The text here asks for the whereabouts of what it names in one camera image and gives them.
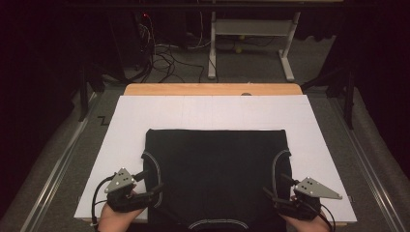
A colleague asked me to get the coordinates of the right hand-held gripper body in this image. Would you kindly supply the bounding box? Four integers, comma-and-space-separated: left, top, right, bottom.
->
278, 176, 343, 222

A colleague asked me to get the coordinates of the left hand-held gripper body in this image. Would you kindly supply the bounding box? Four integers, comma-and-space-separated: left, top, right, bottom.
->
103, 167, 154, 214

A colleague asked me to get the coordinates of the dark knit vest white trim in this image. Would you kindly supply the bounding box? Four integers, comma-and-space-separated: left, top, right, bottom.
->
140, 129, 294, 232

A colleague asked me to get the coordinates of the person's right hand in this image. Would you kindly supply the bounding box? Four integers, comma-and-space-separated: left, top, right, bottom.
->
280, 194, 332, 232

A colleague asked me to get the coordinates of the person's left hand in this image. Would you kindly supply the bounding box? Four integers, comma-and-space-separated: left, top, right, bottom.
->
97, 191, 146, 232

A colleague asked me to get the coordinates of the white table board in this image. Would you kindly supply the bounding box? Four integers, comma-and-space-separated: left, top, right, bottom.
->
73, 94, 358, 224

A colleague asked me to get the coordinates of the black metal stand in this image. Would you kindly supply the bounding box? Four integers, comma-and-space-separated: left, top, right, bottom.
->
301, 62, 356, 131
77, 62, 128, 123

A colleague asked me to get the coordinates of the wooden table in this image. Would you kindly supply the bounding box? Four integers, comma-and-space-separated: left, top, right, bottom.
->
124, 82, 304, 97

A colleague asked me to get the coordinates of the dark computer tower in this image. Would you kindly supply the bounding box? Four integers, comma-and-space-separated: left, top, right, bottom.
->
107, 11, 153, 81

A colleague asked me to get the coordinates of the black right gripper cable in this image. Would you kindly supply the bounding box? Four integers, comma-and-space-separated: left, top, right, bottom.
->
317, 202, 337, 232

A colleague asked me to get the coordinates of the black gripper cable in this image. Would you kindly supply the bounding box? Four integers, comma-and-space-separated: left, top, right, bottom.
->
317, 202, 337, 232
91, 173, 117, 231

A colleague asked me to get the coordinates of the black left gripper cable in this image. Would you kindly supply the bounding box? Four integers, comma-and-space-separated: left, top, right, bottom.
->
91, 173, 117, 231

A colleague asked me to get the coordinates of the metal floor rail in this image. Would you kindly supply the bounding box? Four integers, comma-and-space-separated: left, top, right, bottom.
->
19, 92, 99, 232
328, 96, 408, 232

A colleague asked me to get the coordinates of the tangle of black cables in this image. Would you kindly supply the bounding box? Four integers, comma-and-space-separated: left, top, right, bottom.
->
136, 13, 207, 85

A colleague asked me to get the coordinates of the white metal desk frame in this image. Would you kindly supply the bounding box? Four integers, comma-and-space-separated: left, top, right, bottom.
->
207, 11, 303, 83

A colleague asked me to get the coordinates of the white cable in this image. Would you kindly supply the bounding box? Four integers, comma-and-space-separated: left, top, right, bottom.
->
197, 11, 206, 47

